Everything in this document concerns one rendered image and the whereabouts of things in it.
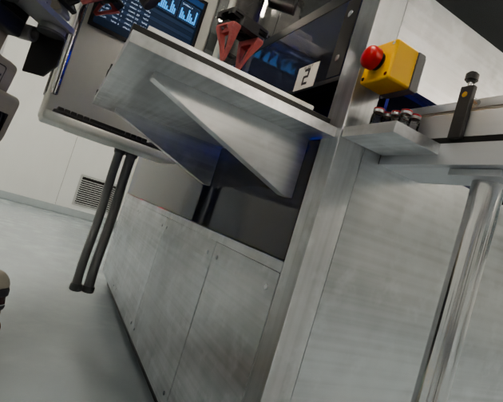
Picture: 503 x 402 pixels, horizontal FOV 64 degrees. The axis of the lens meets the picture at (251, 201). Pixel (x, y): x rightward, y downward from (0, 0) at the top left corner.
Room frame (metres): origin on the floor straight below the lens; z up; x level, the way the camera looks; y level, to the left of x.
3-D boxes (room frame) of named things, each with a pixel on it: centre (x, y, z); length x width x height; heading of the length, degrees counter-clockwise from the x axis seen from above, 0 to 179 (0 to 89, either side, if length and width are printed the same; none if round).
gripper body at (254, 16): (0.85, 0.13, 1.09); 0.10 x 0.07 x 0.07; 130
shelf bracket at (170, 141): (1.22, 0.30, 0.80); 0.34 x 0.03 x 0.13; 116
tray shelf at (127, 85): (1.00, 0.18, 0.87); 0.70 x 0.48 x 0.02; 26
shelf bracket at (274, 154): (0.77, 0.08, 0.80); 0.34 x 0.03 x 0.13; 116
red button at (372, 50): (0.69, -0.13, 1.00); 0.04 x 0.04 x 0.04; 26
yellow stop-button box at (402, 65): (0.71, -0.17, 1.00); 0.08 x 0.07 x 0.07; 116
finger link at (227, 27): (0.84, 0.14, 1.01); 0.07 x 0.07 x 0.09; 40
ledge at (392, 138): (0.71, -0.22, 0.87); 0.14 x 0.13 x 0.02; 116
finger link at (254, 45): (0.86, 0.12, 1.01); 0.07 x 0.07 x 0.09; 40
